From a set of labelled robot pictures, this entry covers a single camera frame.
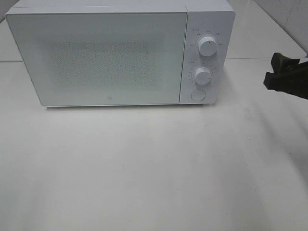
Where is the white timer knob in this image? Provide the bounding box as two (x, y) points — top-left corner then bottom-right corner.
(193, 67), (212, 85)

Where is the upper white power knob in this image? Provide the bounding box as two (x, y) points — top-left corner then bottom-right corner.
(198, 35), (218, 57)

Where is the white microwave door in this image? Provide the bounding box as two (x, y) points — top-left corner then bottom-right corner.
(7, 13), (187, 106)

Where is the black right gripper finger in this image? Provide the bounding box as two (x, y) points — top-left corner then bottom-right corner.
(271, 52), (301, 70)
(263, 70), (308, 99)

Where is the round door release button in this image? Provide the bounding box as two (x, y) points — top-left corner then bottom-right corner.
(191, 90), (206, 102)

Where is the white microwave oven body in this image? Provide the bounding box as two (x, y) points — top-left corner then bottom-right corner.
(5, 0), (235, 106)

